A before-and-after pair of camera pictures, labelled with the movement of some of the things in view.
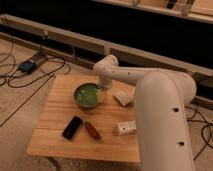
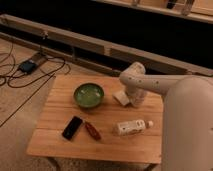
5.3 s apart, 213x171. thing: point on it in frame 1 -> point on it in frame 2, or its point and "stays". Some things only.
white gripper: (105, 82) -> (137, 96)
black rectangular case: (72, 127) stays
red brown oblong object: (93, 131) stays
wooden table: (82, 120) stays
